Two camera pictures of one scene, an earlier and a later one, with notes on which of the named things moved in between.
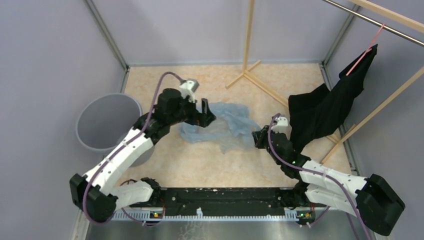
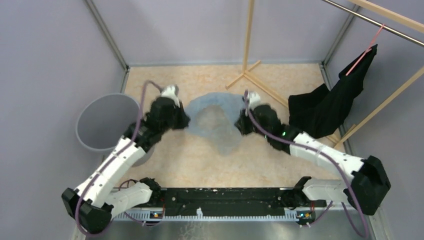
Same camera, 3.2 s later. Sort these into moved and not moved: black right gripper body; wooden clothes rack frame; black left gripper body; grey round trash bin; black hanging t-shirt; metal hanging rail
Moved: black left gripper body; black right gripper body
Not moved: metal hanging rail; wooden clothes rack frame; grey round trash bin; black hanging t-shirt
